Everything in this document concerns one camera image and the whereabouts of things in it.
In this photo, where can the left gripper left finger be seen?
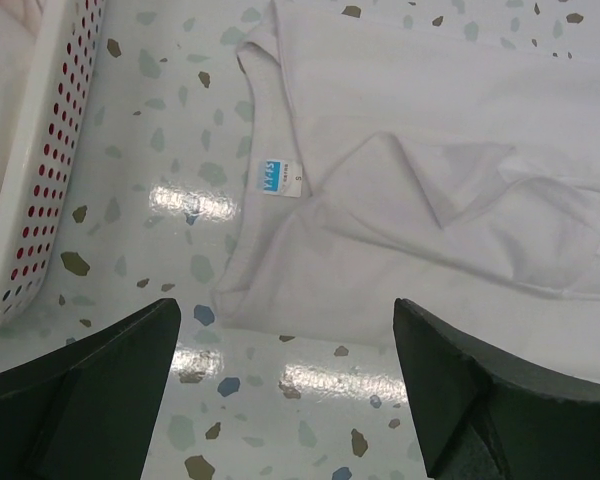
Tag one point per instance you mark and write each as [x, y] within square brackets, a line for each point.
[88, 409]

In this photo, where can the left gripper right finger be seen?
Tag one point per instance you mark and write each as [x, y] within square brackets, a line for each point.
[480, 412]

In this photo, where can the white t shirt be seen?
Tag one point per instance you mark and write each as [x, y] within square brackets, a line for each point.
[388, 164]

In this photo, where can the white perforated laundry basket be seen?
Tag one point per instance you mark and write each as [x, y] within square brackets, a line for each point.
[46, 135]

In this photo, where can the white clothes in basket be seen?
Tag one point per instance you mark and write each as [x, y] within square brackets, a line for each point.
[20, 22]

